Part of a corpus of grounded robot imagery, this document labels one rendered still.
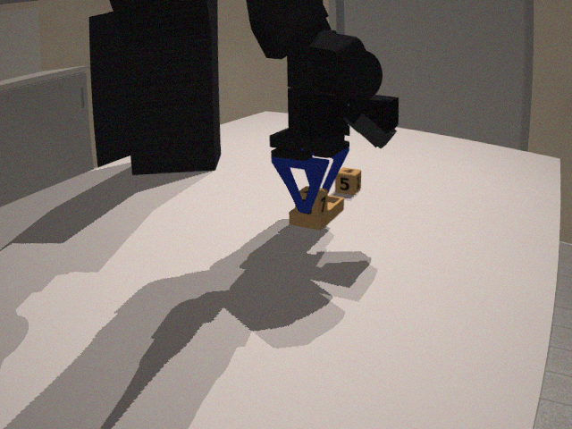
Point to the brown wooden tray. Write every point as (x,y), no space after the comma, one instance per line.
(314,221)

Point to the brown cube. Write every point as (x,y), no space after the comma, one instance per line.
(321,201)
(348,181)

